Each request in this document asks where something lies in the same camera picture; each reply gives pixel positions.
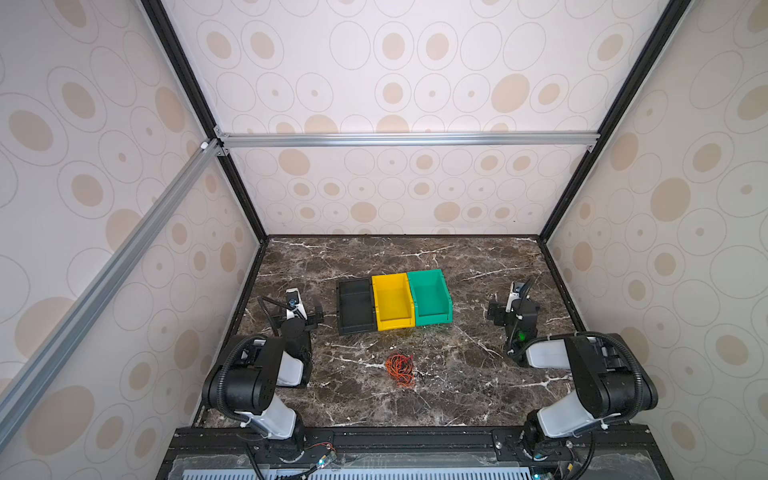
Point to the black plastic bin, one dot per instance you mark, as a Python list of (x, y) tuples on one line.
[(356, 309)]

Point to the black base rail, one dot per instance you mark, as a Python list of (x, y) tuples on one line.
[(623, 452)]

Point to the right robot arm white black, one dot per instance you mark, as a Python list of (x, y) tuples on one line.
[(610, 384)]

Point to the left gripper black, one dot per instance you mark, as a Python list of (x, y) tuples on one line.
[(309, 318)]

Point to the left aluminium frame bar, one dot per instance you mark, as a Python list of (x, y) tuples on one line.
[(49, 359)]

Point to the green plastic bin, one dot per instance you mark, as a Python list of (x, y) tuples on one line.
[(432, 300)]

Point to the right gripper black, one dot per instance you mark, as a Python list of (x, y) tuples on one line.
[(501, 312)]

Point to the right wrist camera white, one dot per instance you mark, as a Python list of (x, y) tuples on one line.
[(514, 294)]

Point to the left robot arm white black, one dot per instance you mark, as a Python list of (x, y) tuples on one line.
[(242, 383)]

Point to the horizontal aluminium frame bar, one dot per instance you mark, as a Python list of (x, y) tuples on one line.
[(359, 140)]

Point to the yellow plastic bin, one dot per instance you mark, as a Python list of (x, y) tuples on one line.
[(394, 305)]

